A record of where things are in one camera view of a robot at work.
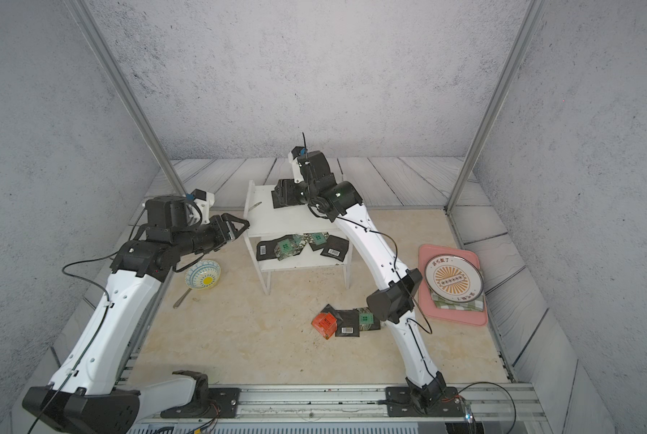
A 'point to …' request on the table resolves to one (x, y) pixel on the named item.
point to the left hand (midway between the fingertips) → (248, 226)
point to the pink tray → (427, 253)
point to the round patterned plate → (454, 278)
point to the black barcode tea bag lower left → (266, 249)
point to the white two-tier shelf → (262, 220)
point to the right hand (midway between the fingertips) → (281, 188)
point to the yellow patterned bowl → (202, 274)
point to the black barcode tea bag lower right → (335, 248)
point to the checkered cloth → (474, 305)
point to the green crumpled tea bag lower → (290, 247)
